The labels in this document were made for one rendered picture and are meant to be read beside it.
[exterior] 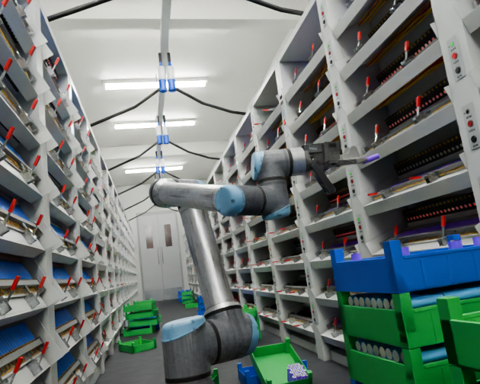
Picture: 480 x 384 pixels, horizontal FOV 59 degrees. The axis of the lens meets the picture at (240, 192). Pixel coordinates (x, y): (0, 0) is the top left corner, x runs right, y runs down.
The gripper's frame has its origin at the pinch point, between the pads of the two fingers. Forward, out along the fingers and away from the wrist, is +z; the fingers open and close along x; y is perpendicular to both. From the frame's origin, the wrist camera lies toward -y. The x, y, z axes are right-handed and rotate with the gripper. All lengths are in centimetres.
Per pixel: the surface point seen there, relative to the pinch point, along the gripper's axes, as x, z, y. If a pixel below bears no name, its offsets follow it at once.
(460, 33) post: -28.6, 18.4, 30.7
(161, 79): 215, -64, 91
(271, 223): 172, 5, -30
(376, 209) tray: 24.6, 14.8, -18.0
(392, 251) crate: -72, -30, -17
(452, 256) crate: -71, -19, -20
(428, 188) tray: -8.9, 16.8, -10.7
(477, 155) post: -30.5, 18.0, -2.5
